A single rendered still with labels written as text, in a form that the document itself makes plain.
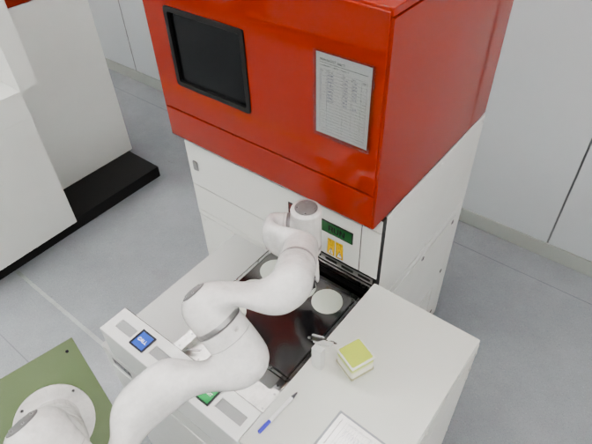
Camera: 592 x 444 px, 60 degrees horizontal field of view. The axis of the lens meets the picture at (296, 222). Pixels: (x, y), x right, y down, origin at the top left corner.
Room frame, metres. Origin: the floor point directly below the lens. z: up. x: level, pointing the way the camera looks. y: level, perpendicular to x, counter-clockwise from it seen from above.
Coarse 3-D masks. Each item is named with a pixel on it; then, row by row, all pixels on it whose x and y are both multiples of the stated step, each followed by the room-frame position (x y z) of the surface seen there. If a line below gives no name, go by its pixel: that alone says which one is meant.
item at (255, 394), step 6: (198, 342) 0.89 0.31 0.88; (192, 348) 0.87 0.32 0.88; (198, 348) 0.87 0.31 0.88; (192, 354) 0.85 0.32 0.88; (258, 384) 0.74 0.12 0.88; (240, 390) 0.73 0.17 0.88; (246, 390) 0.73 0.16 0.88; (252, 390) 0.72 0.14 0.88; (258, 390) 0.72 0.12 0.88; (264, 390) 0.72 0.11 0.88; (246, 396) 0.71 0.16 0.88; (252, 396) 0.71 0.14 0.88; (258, 396) 0.71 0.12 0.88; (264, 396) 0.70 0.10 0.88; (252, 402) 0.69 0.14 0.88; (258, 402) 0.69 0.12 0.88
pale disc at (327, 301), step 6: (318, 294) 1.04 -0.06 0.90; (324, 294) 1.04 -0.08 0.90; (330, 294) 1.04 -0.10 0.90; (336, 294) 1.04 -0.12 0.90; (312, 300) 1.01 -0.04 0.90; (318, 300) 1.01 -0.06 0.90; (324, 300) 1.01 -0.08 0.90; (330, 300) 1.01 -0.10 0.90; (336, 300) 1.01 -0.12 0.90; (342, 300) 1.01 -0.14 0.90; (318, 306) 0.99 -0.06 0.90; (324, 306) 0.99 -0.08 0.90; (330, 306) 0.99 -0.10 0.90; (336, 306) 0.99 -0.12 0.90; (324, 312) 0.97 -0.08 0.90; (330, 312) 0.97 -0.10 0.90
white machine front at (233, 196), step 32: (192, 160) 1.52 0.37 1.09; (224, 160) 1.42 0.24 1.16; (224, 192) 1.44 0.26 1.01; (256, 192) 1.33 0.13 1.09; (288, 192) 1.24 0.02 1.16; (224, 224) 1.46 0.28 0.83; (256, 224) 1.34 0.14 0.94; (352, 224) 1.09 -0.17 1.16; (384, 224) 1.03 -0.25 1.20; (352, 256) 1.08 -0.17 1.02; (352, 288) 1.08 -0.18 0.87
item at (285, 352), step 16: (272, 256) 1.21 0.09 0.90; (256, 272) 1.14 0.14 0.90; (320, 288) 1.06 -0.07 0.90; (336, 288) 1.06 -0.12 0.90; (304, 304) 1.00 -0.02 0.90; (256, 320) 0.95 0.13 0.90; (272, 320) 0.95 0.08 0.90; (288, 320) 0.94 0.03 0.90; (304, 320) 0.94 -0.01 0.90; (320, 320) 0.94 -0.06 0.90; (336, 320) 0.94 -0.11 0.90; (272, 336) 0.89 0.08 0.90; (288, 336) 0.89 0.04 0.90; (304, 336) 0.88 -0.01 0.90; (272, 352) 0.83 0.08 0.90; (288, 352) 0.83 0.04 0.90; (304, 352) 0.83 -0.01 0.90; (288, 368) 0.78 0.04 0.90
